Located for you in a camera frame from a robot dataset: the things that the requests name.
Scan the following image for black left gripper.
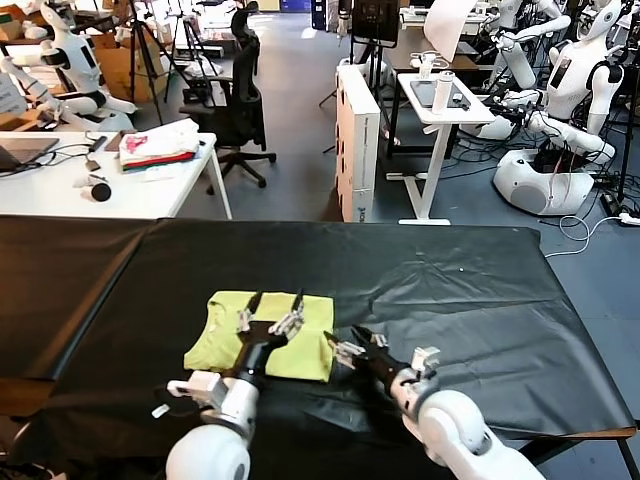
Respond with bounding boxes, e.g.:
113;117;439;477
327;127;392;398
234;288;308;384

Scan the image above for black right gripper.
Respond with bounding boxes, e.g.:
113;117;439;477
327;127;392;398
323;325;414;394

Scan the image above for yellow-green t-shirt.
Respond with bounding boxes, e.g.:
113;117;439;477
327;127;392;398
183;291;335;384

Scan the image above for stack of folded clothes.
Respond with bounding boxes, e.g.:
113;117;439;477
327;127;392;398
118;118;201;175

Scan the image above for black table cover cloth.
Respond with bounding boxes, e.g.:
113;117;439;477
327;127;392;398
9;218;639;480
0;214;157;381

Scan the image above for tall white cardboard box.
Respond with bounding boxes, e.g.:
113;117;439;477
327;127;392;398
333;64;381;224

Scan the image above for white standing desk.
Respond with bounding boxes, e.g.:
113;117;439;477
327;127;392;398
385;72;496;227

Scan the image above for white humanoid robot right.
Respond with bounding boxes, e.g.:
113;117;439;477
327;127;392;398
492;0;627;218

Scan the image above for white humanoid robot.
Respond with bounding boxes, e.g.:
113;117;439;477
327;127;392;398
492;0;627;218
0;0;137;132

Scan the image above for white work table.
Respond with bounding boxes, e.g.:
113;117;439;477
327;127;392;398
0;130;233;221

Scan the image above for dark tablet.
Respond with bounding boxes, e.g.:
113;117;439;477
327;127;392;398
408;79;472;110

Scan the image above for white bottle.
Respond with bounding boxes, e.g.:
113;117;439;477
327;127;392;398
431;70;455;117

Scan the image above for white handheld controller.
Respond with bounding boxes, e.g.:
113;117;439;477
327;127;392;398
408;52;448;80

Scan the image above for brown cardboard box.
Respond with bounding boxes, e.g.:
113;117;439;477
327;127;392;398
94;32;169;104

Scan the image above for dark desk black legs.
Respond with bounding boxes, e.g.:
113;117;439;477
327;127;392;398
384;29;501;162

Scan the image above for black high-back office chair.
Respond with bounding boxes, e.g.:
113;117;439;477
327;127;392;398
229;0;262;52

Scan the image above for grey laptop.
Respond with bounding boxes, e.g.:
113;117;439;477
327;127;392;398
0;137;60;175

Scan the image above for black monitor on stand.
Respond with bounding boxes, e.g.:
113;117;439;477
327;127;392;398
319;0;402;155

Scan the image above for white humanoid robot left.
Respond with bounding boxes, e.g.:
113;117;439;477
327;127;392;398
0;0;137;132

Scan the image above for white curved sheet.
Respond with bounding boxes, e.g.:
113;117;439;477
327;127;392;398
423;0;477;65

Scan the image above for black light stand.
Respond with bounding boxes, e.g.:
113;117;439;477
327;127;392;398
599;74;640;211

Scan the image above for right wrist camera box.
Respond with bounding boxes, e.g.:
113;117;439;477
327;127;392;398
410;345;443;374

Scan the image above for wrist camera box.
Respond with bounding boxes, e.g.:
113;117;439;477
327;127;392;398
410;345;443;374
167;370;227;409

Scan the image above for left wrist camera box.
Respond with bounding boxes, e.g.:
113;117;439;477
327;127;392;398
167;370;227;409

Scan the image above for white floor cable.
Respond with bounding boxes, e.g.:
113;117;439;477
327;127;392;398
544;213;624;259

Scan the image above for black camera tripod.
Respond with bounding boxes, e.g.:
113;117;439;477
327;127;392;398
124;0;182;126

